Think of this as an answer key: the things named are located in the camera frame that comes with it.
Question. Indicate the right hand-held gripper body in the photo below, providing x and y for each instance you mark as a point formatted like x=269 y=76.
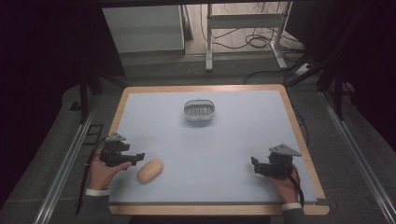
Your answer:
x=278 y=163

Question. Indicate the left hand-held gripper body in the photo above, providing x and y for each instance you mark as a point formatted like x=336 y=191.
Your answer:
x=114 y=150

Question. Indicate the tan bread roll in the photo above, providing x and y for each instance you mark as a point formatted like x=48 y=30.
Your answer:
x=150 y=170

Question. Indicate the white soap dish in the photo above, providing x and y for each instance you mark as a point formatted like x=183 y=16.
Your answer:
x=199 y=109

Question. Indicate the person's right hand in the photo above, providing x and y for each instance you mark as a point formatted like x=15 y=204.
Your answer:
x=285 y=186

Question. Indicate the person's left hand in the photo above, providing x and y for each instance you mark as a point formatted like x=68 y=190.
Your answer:
x=104 y=173

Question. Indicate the pale blue table mat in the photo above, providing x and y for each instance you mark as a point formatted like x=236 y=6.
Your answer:
x=214 y=146

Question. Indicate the black tripod stand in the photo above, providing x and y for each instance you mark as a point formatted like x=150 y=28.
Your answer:
x=85 y=90
x=330 y=74

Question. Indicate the white power strip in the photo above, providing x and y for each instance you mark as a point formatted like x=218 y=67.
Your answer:
x=302 y=69

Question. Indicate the white cabinet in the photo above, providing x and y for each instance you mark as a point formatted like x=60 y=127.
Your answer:
x=146 y=28

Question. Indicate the white metal stand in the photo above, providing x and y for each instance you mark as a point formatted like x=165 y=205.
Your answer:
x=243 y=21

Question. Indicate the aluminium floor rail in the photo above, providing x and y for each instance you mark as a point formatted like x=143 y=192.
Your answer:
x=65 y=169
x=358 y=155

